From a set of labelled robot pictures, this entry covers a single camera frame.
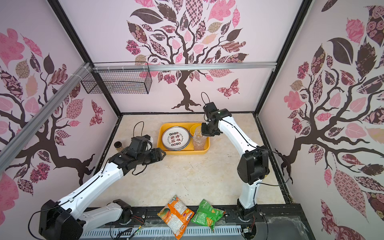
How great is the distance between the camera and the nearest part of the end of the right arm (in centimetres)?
61

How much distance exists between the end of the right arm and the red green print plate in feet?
0.85

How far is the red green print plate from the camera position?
989 millimetres
